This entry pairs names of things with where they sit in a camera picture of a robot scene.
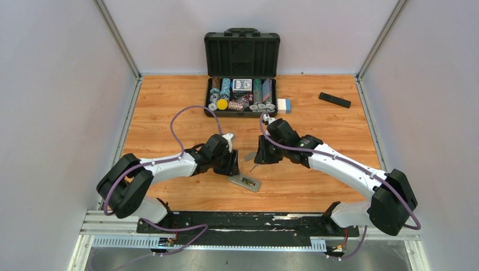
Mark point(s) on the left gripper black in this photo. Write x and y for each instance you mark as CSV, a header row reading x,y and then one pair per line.
x,y
232,169

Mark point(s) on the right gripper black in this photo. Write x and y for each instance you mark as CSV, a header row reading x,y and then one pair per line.
x,y
262,157

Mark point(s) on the grey battery cover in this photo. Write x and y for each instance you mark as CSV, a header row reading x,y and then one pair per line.
x,y
250,156

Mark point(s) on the grey remote control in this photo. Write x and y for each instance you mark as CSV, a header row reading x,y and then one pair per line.
x,y
237,180

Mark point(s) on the green battery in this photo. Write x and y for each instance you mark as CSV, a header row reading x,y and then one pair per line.
x,y
248,182

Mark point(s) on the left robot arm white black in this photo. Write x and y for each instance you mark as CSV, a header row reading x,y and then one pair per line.
x,y
124,188

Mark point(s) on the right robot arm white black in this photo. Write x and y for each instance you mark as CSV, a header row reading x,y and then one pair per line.
x,y
390,200

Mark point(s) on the black remote control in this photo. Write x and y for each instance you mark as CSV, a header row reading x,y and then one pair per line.
x,y
335,100

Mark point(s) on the white blue card box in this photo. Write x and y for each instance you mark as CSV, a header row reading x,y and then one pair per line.
x,y
283,106

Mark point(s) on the yellow poker chip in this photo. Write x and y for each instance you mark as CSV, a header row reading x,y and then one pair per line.
x,y
222,104

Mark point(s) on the teal poker chip stack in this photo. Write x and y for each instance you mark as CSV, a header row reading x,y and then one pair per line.
x,y
225,88

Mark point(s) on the green poker chip stack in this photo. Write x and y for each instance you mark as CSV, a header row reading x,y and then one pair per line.
x,y
257,91

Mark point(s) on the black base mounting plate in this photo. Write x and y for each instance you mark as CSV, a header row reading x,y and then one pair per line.
x,y
252,229

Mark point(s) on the blue playing card deck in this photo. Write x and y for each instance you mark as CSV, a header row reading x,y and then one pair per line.
x,y
241,85

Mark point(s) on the black poker chip case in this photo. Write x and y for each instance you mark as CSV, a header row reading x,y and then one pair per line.
x,y
241,53

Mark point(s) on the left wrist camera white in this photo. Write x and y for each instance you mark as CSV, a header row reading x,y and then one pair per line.
x,y
229,137

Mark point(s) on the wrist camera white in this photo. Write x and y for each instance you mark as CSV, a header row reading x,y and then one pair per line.
x,y
266,119
229,137

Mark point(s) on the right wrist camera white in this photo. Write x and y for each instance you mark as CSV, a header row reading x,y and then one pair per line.
x,y
266,119

